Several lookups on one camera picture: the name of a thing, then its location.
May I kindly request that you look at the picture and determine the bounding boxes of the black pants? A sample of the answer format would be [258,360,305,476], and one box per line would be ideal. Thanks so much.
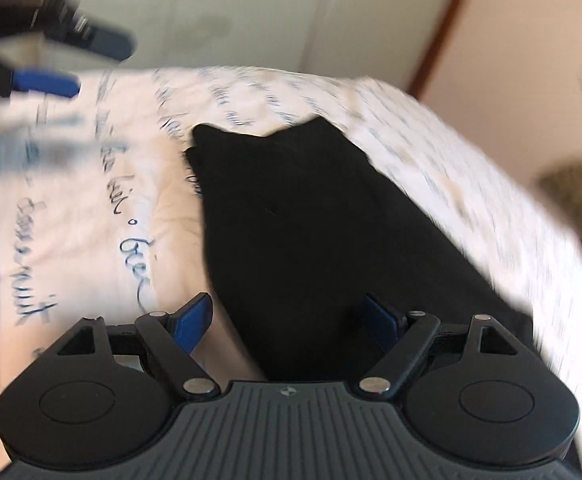
[186,117,533,382]

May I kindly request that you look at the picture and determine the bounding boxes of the white script-print bedspread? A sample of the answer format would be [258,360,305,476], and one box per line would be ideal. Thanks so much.
[0,67,582,469]

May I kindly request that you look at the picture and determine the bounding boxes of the white wardrobe door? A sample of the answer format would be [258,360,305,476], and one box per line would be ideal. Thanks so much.
[0,0,468,91]

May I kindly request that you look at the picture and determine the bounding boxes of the brown wooden door frame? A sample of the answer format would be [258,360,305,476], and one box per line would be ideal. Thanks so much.
[407,0,466,100]

